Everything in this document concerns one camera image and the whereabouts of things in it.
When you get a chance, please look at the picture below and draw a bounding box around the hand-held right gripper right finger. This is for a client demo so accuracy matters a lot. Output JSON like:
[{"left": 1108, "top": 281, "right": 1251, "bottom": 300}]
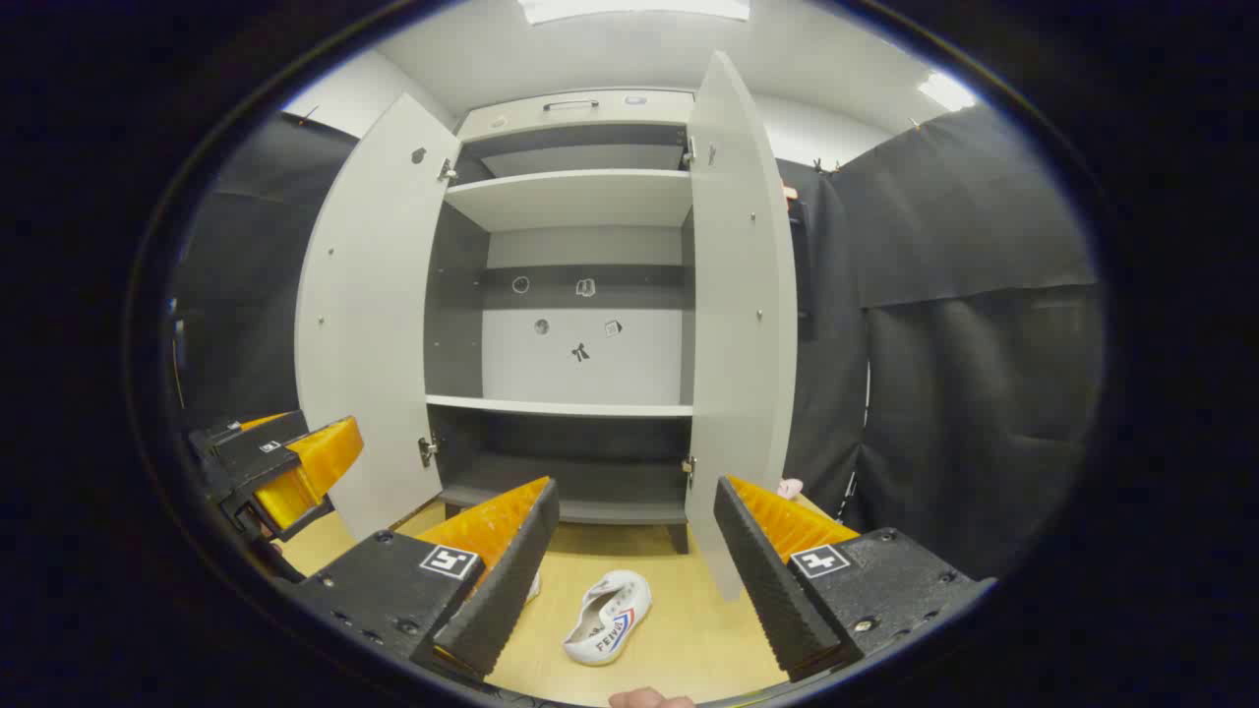
[{"left": 712, "top": 475, "right": 996, "bottom": 683}]

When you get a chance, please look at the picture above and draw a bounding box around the white shoe cabinet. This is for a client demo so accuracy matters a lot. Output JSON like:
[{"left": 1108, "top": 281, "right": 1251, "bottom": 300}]
[{"left": 295, "top": 51, "right": 798, "bottom": 603}]

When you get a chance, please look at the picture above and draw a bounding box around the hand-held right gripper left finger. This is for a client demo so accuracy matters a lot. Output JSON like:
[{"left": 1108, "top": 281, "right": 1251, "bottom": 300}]
[{"left": 293, "top": 477, "right": 562, "bottom": 681}]

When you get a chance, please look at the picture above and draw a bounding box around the black backdrop cloth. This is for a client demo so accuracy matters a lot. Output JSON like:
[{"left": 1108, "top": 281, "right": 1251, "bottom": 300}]
[{"left": 167, "top": 103, "right": 1108, "bottom": 581}]

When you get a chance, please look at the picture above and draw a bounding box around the ceiling light panel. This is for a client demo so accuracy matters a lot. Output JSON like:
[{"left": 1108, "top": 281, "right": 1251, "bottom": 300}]
[
  {"left": 918, "top": 71, "right": 978, "bottom": 112},
  {"left": 518, "top": 0, "right": 751, "bottom": 26}
]

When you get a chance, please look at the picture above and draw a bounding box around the black door handle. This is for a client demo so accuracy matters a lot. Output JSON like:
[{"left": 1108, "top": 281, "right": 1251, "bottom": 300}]
[{"left": 787, "top": 182, "right": 817, "bottom": 340}]

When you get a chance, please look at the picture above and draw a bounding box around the white shoe cabinet door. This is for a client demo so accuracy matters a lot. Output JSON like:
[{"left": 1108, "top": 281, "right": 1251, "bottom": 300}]
[
  {"left": 295, "top": 93, "right": 463, "bottom": 540},
  {"left": 684, "top": 51, "right": 798, "bottom": 603}
]

